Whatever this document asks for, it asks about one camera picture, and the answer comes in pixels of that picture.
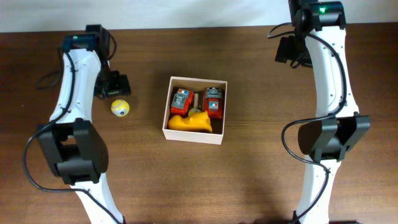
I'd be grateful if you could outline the pink open cardboard box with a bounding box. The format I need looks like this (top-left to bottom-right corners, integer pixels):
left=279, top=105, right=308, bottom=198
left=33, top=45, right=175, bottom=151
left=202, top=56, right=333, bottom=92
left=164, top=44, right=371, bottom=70
left=162, top=77, right=227, bottom=145

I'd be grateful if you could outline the yellow grey toy ball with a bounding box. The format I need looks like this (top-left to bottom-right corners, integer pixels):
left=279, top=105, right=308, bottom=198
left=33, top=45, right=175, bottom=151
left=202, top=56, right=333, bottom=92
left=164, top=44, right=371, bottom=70
left=111, top=100, right=130, bottom=117

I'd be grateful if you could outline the yellow ball wooden stick toy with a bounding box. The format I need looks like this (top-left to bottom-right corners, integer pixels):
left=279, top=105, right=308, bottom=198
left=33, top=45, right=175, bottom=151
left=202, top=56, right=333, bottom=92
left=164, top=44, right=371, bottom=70
left=188, top=93, right=201, bottom=116

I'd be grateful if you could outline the small red toy truck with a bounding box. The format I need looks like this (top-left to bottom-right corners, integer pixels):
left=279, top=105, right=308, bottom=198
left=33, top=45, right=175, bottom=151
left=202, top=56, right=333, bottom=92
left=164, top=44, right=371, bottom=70
left=170, top=88, right=194, bottom=117

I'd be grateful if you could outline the orange plastic toy animal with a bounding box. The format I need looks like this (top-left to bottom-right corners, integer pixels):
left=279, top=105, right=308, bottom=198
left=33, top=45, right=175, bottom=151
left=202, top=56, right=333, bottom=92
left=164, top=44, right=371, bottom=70
left=168, top=111, right=213, bottom=133

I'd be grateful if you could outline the red toy car grey top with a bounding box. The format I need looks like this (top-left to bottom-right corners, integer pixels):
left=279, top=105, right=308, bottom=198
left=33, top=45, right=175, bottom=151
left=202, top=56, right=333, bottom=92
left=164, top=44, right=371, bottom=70
left=203, top=87, right=224, bottom=119

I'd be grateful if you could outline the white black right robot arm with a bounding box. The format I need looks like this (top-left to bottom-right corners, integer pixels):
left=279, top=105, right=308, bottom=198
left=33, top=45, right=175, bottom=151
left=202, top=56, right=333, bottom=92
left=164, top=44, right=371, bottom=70
left=275, top=0, right=371, bottom=223

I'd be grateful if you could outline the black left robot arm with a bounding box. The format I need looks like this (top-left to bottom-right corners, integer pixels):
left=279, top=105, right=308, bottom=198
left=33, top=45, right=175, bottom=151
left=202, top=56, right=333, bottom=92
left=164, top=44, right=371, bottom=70
left=22, top=31, right=131, bottom=223

